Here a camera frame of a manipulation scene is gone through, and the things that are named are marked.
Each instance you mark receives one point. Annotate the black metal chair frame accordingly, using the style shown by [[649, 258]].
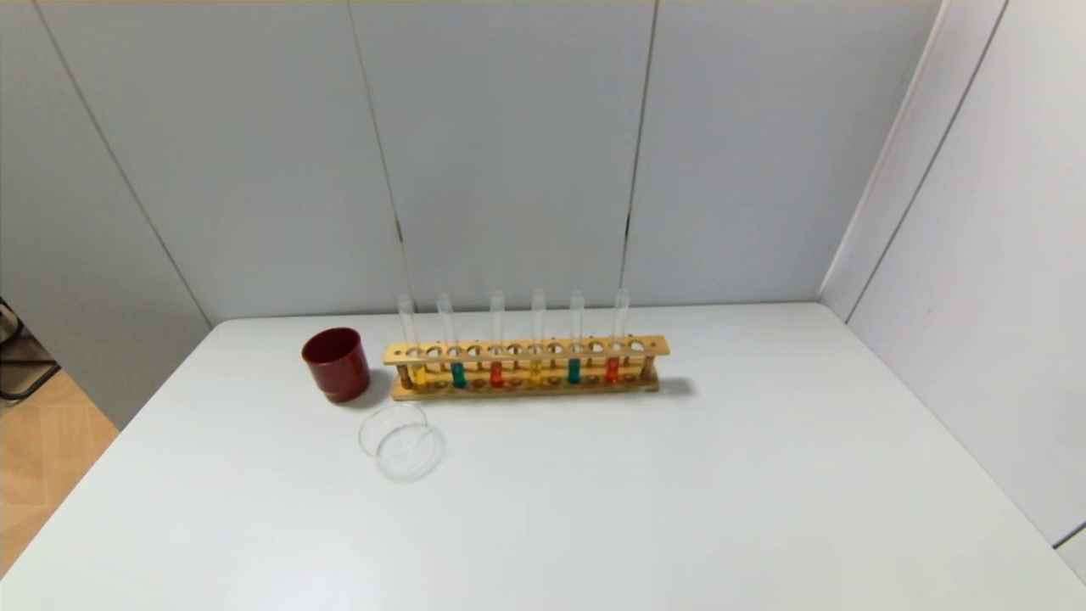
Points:
[[53, 367]]

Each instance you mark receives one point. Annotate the dark red cup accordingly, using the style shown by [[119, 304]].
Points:
[[337, 365]]

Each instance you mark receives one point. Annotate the wooden test tube rack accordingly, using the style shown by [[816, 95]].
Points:
[[526, 350]]

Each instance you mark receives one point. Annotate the red pigment glass test tube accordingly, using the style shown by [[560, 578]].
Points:
[[612, 370], [496, 374]]

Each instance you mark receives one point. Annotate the yellow pigment glass test tube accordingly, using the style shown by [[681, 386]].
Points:
[[535, 371], [419, 376]]

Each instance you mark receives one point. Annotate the clear glass petri dish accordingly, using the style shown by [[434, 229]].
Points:
[[424, 462]]

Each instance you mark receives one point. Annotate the blue pigment glass test tube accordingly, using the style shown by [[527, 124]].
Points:
[[458, 375], [574, 371]]

